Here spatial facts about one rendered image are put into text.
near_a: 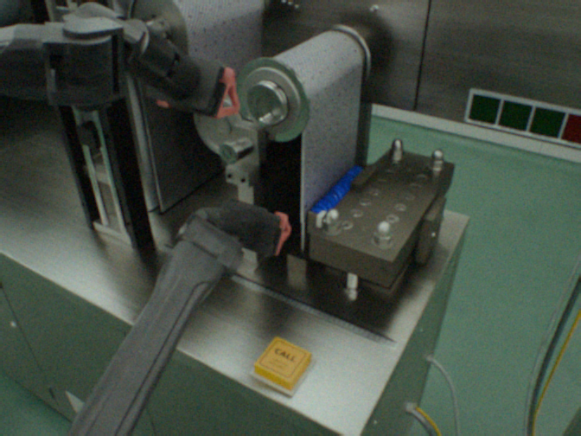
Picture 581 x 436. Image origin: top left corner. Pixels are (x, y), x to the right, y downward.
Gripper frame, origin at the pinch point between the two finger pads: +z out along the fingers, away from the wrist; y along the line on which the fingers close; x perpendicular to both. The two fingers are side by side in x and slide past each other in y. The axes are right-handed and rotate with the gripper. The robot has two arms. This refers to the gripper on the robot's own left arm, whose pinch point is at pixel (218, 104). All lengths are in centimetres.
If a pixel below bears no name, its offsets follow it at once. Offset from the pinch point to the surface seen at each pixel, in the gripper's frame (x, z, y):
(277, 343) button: -33.0, 18.6, 13.2
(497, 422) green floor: -57, 135, 57
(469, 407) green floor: -56, 136, 47
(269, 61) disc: 10.8, 9.3, 0.1
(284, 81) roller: 8.4, 10.7, 3.1
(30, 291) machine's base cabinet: -48, 26, -54
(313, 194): -6.3, 29.5, 6.4
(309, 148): 0.6, 20.8, 6.5
